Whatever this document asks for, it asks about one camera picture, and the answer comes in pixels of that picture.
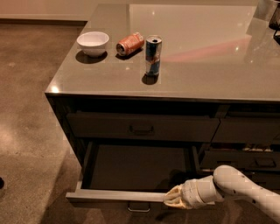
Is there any white cream gripper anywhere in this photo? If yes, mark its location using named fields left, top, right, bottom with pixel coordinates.
left=164, top=176, right=224, bottom=209

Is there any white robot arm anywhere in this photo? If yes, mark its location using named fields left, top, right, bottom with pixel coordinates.
left=163, top=165, right=280, bottom=223

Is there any dark cabinet counter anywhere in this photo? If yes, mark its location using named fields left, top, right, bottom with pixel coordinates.
left=44, top=3, right=280, bottom=191

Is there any blue silver energy drink can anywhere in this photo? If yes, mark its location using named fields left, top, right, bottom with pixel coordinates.
left=145, top=35, right=162, bottom=76

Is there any orange soda can lying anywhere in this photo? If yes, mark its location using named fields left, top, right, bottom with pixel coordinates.
left=116, top=32, right=144, bottom=56

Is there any white ceramic bowl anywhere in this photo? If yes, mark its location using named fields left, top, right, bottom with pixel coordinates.
left=77, top=31, right=109, bottom=58

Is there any dark object on floor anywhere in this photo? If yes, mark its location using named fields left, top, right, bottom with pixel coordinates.
left=0, top=177, right=4, bottom=189

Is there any dark object at right edge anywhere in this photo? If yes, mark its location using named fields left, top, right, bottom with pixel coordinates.
left=269, top=3, right=280, bottom=30

